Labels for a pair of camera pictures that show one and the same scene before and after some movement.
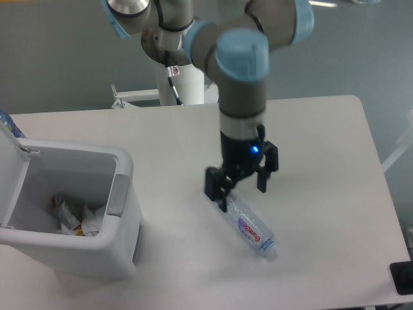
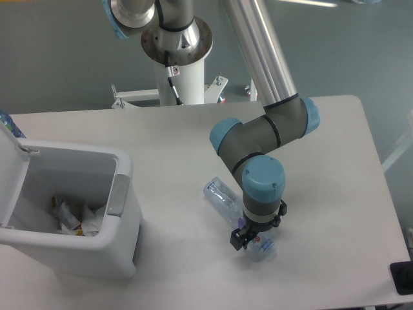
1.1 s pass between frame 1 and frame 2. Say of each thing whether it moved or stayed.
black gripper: moved
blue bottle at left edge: stayed
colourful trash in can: stayed
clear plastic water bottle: stayed
